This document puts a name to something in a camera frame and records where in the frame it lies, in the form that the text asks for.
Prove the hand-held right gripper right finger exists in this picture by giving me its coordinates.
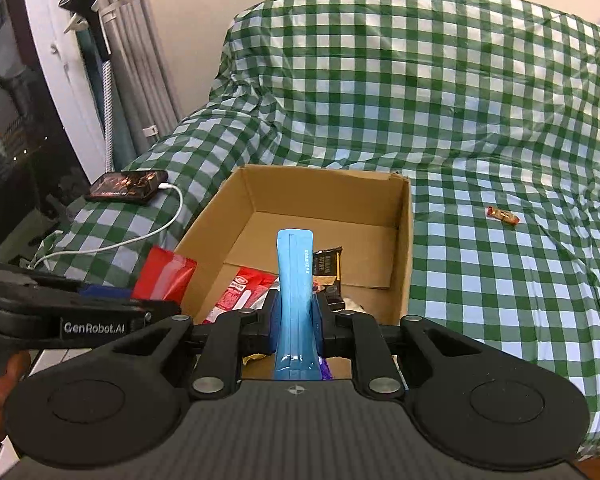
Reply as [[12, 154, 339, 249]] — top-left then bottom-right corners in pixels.
[[312, 292, 496, 401]]

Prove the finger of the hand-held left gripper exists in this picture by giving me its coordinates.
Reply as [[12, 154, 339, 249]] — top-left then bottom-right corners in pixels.
[[0, 260, 133, 298], [75, 296, 182, 317]]

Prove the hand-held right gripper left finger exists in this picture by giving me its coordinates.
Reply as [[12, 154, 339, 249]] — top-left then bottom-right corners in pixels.
[[100, 292, 283, 401]]

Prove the red snack packet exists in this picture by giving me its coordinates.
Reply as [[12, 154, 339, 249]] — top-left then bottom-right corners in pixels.
[[132, 247, 197, 304]]

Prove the light blue snack packet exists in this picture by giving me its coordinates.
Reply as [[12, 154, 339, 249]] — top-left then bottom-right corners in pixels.
[[272, 228, 326, 384]]

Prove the red white wafer packet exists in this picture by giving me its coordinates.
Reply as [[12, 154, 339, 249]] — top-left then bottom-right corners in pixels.
[[202, 268, 281, 327]]

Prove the black chocolate bar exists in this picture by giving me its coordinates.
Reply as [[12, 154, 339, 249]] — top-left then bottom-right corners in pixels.
[[312, 246, 344, 307]]

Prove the brown cardboard box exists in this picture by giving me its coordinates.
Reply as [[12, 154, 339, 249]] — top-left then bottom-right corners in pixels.
[[174, 164, 414, 361]]

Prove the dark smartphone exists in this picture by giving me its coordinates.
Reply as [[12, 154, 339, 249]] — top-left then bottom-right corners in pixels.
[[88, 170, 170, 205]]

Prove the dark window pane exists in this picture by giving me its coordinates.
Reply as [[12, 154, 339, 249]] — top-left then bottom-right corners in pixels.
[[0, 0, 92, 262]]

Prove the red gold candy bar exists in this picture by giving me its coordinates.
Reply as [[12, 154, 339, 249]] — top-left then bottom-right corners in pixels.
[[486, 206, 521, 226]]

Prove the grey curtain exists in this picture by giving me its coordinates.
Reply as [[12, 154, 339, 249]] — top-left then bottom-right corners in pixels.
[[62, 0, 182, 162]]

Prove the phone holder stand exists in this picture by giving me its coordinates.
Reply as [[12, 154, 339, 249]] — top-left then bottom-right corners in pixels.
[[59, 0, 159, 172]]

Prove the green checked tablecloth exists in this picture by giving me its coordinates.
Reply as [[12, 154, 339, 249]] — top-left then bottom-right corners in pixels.
[[35, 0, 600, 462]]

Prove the white charging cable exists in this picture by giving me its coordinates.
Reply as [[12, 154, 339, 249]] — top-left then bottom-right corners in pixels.
[[30, 182, 184, 272]]

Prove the white window frame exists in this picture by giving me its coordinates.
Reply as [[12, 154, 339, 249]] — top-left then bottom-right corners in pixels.
[[19, 0, 107, 173]]

